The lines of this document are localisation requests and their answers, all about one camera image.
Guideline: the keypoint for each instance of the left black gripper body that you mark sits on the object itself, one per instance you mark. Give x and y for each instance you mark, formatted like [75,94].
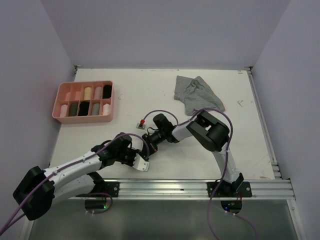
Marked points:
[127,156]

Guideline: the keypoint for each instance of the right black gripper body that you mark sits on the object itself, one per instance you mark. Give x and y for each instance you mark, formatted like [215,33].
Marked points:
[153,141]

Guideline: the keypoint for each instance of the beige navy-trimmed underwear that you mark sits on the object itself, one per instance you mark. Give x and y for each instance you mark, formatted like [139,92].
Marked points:
[87,93]

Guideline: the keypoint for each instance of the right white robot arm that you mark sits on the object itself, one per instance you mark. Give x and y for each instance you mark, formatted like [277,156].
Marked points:
[210,132]

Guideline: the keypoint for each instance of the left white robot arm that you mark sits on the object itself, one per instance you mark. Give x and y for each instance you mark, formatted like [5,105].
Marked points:
[41,188]

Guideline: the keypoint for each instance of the grey striped underwear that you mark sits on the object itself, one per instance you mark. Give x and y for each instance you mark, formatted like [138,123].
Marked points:
[196,94]

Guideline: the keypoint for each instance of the white rolled cloth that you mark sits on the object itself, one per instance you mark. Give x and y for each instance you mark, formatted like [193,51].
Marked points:
[106,109]

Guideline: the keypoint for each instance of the grey rolled cloth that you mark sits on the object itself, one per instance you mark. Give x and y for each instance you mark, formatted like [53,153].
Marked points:
[95,111]

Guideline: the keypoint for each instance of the black rolled cloth front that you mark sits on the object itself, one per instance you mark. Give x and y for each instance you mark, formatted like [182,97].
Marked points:
[83,108]

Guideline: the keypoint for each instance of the black rolled cloth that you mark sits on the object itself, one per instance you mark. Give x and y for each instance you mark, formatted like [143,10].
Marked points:
[83,108]
[107,92]

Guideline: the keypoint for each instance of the black rolled cloth back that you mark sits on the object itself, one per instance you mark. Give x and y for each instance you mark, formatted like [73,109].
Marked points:
[107,92]

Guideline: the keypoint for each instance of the beige rolled cloth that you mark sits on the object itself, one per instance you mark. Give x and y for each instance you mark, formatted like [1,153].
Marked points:
[98,93]

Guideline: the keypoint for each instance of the olive rolled cloth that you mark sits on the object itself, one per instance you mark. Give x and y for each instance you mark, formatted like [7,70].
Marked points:
[73,109]

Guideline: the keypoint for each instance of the pink divided storage tray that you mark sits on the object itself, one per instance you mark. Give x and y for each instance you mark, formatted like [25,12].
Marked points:
[71,92]

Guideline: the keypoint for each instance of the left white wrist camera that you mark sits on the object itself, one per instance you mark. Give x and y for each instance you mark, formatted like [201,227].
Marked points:
[140,164]

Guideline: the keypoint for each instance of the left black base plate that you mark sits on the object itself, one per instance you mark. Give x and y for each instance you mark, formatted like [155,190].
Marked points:
[112,188]

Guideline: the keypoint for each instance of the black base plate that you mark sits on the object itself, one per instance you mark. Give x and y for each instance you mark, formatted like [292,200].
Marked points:
[112,188]
[215,190]

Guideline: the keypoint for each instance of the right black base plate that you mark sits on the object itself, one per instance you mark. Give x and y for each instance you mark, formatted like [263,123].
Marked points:
[215,190]

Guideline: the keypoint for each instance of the aluminium mounting rail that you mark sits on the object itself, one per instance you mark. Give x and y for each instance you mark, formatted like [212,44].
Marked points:
[165,189]

